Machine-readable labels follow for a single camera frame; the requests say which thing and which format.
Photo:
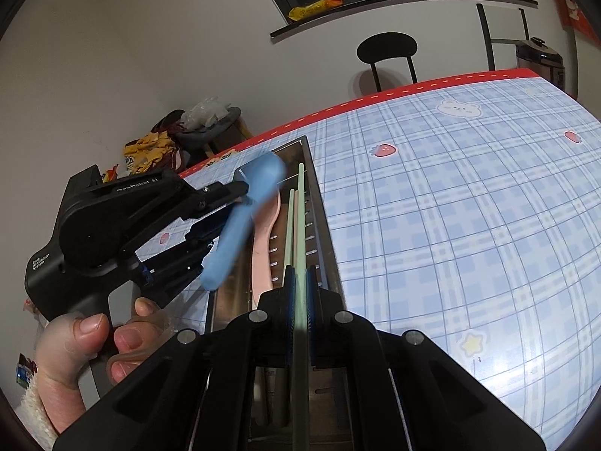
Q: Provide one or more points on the small colourful packet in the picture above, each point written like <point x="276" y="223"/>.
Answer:
<point x="26" y="371"/>

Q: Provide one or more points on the metal utensil tray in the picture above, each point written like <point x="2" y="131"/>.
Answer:
<point x="324" y="225"/>

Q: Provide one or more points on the person's left hand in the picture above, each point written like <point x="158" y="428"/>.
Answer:
<point x="61" y="361"/>

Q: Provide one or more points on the wooden stool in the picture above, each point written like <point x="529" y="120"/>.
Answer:
<point x="230" y="138"/>

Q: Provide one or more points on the stool with plastic bag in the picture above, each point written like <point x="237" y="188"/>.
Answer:
<point x="211" y="131"/>

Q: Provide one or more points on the rice cooker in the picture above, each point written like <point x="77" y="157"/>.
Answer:
<point x="540" y="63"/>

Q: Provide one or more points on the yellow orange snack packet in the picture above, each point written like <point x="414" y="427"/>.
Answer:
<point x="312" y="8"/>

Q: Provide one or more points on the yellow maroon clothing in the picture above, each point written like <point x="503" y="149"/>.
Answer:
<point x="148" y="150"/>

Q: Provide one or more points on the black frame chair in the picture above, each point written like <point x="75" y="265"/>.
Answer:
<point x="486" y="33"/>

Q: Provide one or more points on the orange snack bag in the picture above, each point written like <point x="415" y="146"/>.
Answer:
<point x="110" y="174"/>

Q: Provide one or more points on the red wall decoration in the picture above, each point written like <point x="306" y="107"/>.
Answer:
<point x="575" y="7"/>

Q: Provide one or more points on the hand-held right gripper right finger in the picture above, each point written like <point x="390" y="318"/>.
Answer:
<point x="312" y="310"/>

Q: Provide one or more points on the person's left forearm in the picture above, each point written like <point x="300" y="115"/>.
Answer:
<point x="35" y="420"/>

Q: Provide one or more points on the clear plastic bag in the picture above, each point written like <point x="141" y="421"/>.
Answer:
<point x="202" y="112"/>

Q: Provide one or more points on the pink spoon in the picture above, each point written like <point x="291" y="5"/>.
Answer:
<point x="263" y="253"/>

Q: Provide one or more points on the black window sill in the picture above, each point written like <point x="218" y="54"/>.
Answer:
<point x="399" y="11"/>

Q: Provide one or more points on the blue plaid printed tablecloth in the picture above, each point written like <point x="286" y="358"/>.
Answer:
<point x="446" y="221"/>

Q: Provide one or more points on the black round-back chair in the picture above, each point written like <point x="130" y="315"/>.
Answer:
<point x="387" y="47"/>

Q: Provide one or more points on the blue spoon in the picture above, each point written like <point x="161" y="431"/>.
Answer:
<point x="234" y="230"/>

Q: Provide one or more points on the green chopstick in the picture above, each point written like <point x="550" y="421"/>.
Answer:
<point x="301" y="216"/>
<point x="288" y="235"/>

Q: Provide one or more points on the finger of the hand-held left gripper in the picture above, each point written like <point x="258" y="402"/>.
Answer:
<point x="183" y="258"/>
<point x="216" y="197"/>

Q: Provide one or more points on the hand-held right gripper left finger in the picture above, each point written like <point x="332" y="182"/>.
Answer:
<point x="290" y="310"/>

